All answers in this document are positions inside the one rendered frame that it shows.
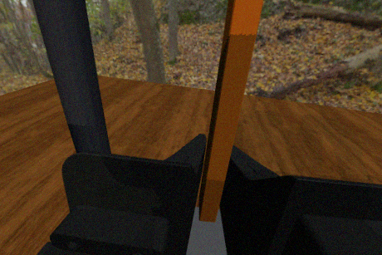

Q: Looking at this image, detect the orange handle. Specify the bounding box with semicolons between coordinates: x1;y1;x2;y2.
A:
199;0;263;223

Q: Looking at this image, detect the black wire frame on flat base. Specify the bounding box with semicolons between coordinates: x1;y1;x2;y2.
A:
32;0;227;255

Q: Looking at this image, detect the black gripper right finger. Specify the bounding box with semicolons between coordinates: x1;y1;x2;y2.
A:
220;145;382;255

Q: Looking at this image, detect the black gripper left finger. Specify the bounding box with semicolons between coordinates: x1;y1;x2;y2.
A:
61;134;207;255

